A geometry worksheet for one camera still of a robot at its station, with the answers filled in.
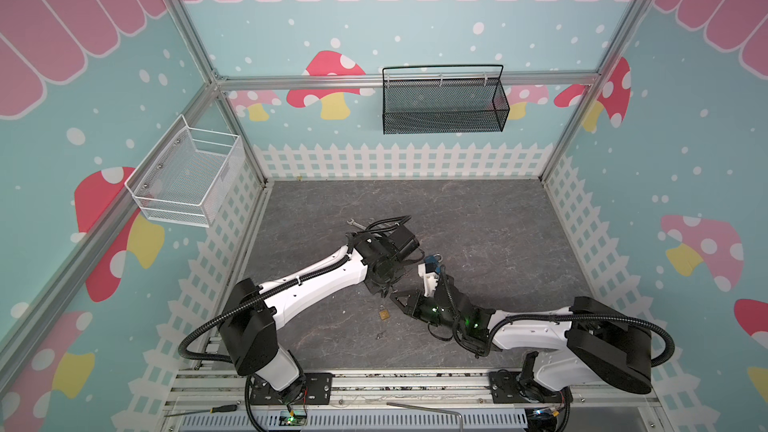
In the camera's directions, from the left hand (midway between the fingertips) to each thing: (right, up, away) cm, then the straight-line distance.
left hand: (392, 284), depth 80 cm
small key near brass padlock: (-4, -15, +3) cm, 16 cm away
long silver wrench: (-15, +15, +26) cm, 34 cm away
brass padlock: (-2, -11, +7) cm, 13 cm away
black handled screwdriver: (-40, -28, -9) cm, 50 cm away
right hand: (-1, -3, -3) cm, 4 cm away
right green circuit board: (+37, -30, -8) cm, 48 cm away
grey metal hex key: (+9, -29, -8) cm, 31 cm away
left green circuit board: (-25, -31, -7) cm, 40 cm away
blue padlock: (+13, +4, +17) cm, 22 cm away
